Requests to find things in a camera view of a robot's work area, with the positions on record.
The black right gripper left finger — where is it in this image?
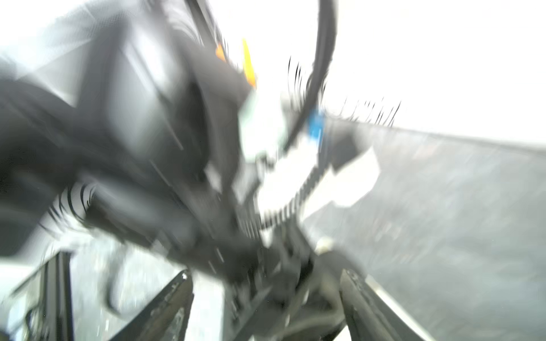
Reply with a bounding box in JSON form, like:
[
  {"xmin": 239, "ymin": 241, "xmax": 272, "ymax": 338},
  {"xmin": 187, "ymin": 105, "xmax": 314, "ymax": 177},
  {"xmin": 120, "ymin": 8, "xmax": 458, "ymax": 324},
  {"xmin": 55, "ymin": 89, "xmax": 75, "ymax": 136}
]
[{"xmin": 112, "ymin": 270, "xmax": 194, "ymax": 340}]

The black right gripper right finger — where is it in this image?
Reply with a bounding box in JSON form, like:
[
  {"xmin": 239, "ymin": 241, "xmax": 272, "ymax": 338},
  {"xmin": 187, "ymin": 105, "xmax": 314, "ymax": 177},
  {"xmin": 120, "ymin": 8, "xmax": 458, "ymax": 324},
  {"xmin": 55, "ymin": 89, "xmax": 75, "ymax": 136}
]
[{"xmin": 340, "ymin": 269, "xmax": 435, "ymax": 340}]

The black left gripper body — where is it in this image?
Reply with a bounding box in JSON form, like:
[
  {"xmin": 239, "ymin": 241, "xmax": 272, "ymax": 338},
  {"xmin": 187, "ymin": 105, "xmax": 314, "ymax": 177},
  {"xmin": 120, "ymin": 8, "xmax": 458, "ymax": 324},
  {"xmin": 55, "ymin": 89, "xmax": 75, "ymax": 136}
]
[{"xmin": 161, "ymin": 140, "xmax": 385, "ymax": 341}]

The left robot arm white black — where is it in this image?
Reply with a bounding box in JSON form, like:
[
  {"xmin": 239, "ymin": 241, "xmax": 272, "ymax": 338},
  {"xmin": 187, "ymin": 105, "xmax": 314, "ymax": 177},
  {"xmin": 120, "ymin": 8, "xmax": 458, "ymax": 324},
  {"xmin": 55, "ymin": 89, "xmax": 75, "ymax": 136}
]
[{"xmin": 1, "ymin": 1, "xmax": 398, "ymax": 340}]

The rear yellow toast slice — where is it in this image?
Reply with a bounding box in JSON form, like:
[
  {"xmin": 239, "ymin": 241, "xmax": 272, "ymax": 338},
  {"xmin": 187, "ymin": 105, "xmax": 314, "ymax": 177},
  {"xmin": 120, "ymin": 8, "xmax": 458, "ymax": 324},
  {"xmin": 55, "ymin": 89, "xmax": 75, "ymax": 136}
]
[{"xmin": 242, "ymin": 39, "xmax": 257, "ymax": 88}]

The yellow toast slice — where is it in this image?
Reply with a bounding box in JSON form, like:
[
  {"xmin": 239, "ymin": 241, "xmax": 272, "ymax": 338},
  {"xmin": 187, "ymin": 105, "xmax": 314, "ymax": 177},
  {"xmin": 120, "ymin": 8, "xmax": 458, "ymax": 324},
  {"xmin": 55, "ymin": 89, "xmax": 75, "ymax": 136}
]
[
  {"xmin": 215, "ymin": 44, "xmax": 226, "ymax": 62},
  {"xmin": 242, "ymin": 39, "xmax": 257, "ymax": 88}
]

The front yellow toast slice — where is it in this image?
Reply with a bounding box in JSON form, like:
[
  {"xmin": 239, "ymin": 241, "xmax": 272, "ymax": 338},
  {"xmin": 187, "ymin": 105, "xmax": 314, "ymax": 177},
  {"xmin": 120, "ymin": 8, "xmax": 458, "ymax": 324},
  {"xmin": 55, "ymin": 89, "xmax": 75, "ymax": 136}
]
[{"xmin": 215, "ymin": 44, "xmax": 226, "ymax": 62}]

